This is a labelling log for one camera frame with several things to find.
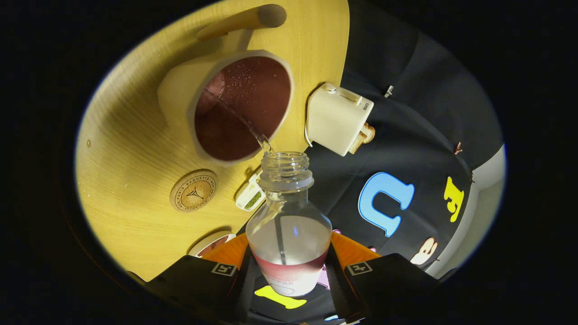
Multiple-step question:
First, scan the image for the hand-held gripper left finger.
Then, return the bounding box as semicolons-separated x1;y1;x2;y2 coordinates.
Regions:
145;232;256;324

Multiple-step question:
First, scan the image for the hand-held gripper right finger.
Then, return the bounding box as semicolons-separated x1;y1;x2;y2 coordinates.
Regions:
325;230;438;324

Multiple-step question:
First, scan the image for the clear juice bottle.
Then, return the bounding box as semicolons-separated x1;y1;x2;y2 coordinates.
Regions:
246;152;333;297

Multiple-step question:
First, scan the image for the round wooden coaster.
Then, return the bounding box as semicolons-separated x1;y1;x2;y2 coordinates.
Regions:
169;169;219;213

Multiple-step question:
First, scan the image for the beige cup with wooden handle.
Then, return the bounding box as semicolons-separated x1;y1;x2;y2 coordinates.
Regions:
157;4;295;167

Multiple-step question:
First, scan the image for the red meat patty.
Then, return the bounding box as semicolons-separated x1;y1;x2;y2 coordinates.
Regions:
199;237;230;256

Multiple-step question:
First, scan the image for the white round plate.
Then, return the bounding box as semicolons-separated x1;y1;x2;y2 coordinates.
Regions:
188;231;236;258

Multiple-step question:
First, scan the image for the white divided dish with grains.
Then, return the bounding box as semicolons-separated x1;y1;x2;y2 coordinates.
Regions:
235;172;267;212

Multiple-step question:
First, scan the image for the wooden table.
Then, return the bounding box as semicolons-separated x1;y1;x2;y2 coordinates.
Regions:
75;0;350;283

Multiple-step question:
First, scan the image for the white toaster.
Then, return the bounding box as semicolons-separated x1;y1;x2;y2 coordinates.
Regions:
306;83;375;157

